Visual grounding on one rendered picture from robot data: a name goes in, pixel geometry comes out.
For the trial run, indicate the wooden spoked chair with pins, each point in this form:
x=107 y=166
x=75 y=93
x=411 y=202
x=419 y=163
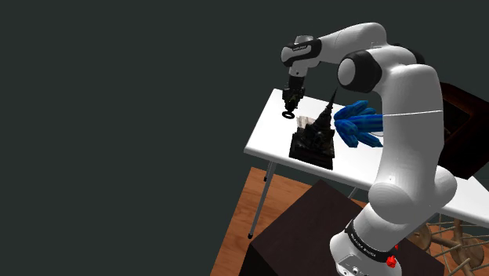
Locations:
x=445 y=241

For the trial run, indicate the dark temple figure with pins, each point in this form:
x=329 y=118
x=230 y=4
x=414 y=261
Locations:
x=315 y=143

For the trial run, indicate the small pale crumpled object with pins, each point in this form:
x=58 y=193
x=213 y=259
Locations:
x=302 y=121

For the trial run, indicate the white table with metal legs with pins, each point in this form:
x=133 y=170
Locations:
x=267 y=134

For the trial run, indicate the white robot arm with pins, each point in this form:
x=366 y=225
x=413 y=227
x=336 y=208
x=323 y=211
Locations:
x=408 y=114

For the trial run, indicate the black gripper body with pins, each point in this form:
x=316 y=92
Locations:
x=294 y=91

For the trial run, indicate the dark robot stand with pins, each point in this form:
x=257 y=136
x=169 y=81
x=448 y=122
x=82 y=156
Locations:
x=302 y=237

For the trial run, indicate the dark brown wooden box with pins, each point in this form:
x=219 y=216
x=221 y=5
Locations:
x=464 y=137

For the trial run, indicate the blue cactus-shaped figure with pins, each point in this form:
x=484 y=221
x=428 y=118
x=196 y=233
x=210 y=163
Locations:
x=357 y=122

